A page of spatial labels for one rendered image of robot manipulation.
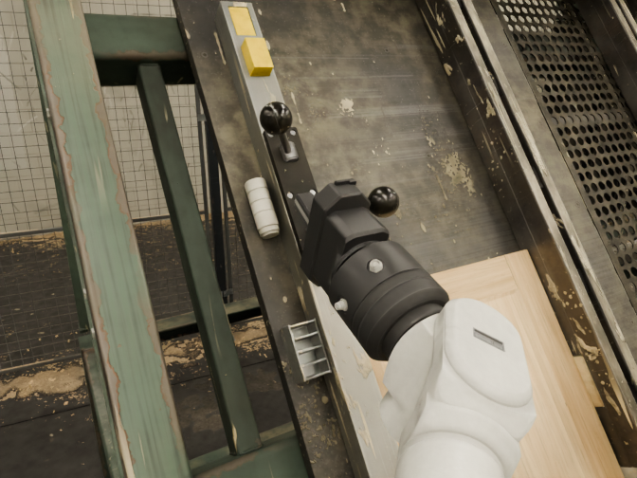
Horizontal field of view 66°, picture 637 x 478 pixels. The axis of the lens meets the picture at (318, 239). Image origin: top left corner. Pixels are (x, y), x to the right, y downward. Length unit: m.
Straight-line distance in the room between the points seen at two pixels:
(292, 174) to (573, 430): 0.57
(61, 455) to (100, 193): 2.04
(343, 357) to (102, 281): 0.29
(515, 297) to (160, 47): 0.67
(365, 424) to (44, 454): 2.09
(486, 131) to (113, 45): 0.62
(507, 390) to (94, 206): 0.45
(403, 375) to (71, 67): 0.51
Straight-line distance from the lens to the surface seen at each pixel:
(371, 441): 0.64
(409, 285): 0.42
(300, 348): 0.64
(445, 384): 0.33
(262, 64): 0.74
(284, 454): 0.67
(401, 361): 0.41
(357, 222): 0.47
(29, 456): 2.61
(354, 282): 0.43
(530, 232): 0.90
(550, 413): 0.86
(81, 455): 2.52
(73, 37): 0.71
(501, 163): 0.92
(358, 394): 0.63
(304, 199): 0.55
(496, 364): 0.36
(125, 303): 0.56
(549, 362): 0.87
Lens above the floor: 1.57
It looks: 19 degrees down
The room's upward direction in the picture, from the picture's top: straight up
